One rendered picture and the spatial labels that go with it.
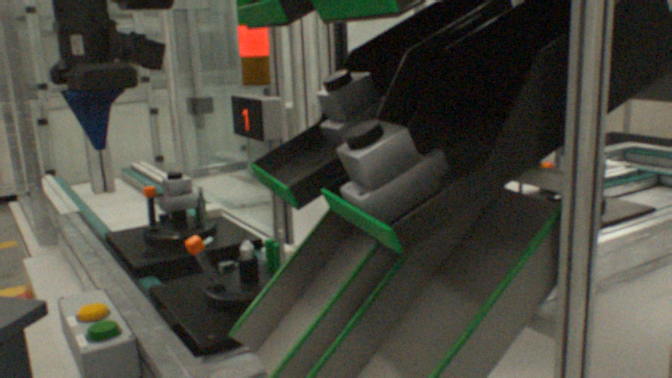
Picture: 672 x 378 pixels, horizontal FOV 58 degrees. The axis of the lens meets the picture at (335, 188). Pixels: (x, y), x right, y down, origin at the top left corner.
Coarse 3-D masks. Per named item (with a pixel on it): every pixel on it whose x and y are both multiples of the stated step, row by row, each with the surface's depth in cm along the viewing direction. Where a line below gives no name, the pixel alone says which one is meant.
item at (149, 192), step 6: (150, 186) 115; (144, 192) 114; (150, 192) 114; (156, 192) 116; (162, 192) 116; (150, 198) 114; (150, 204) 114; (150, 210) 115; (150, 216) 115; (150, 222) 115; (156, 222) 116
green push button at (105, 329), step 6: (96, 324) 82; (102, 324) 82; (108, 324) 82; (114, 324) 82; (90, 330) 81; (96, 330) 81; (102, 330) 81; (108, 330) 81; (114, 330) 81; (90, 336) 80; (96, 336) 80; (102, 336) 80; (108, 336) 80
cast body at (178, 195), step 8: (168, 176) 115; (176, 176) 115; (184, 176) 118; (168, 184) 114; (176, 184) 115; (184, 184) 116; (168, 192) 115; (176, 192) 115; (184, 192) 116; (192, 192) 117; (160, 200) 116; (168, 200) 115; (176, 200) 115; (184, 200) 116; (192, 200) 117; (160, 208) 117; (168, 208) 115; (176, 208) 116; (184, 208) 117
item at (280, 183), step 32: (448, 0) 67; (480, 0) 62; (384, 32) 68; (416, 32) 69; (448, 32) 56; (352, 64) 67; (384, 64) 68; (416, 64) 56; (416, 96) 56; (256, 160) 65; (288, 160) 67; (320, 160) 62; (288, 192) 54; (320, 192) 55
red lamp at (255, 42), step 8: (240, 32) 102; (248, 32) 102; (256, 32) 102; (264, 32) 103; (240, 40) 103; (248, 40) 102; (256, 40) 102; (264, 40) 103; (240, 48) 103; (248, 48) 102; (256, 48) 102; (264, 48) 103; (240, 56) 104
